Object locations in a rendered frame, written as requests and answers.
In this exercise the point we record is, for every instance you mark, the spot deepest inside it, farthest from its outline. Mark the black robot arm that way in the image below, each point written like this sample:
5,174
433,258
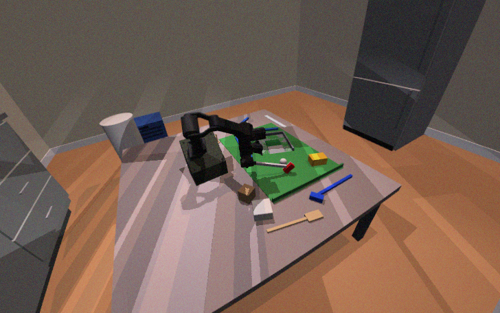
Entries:
243,131

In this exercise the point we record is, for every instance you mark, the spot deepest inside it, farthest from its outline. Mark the green flat mat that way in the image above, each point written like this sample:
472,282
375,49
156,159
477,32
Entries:
273,180

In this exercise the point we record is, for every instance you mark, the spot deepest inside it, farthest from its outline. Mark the tan cube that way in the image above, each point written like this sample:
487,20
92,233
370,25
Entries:
246,193

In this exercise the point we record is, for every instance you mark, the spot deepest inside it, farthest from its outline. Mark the white block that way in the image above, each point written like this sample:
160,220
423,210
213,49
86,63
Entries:
262,210

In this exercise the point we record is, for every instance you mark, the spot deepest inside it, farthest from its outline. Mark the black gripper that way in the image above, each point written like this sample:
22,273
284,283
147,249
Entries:
245,154

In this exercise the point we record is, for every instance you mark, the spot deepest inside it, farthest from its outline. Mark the orange rectangular block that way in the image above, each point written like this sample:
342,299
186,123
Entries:
317,159

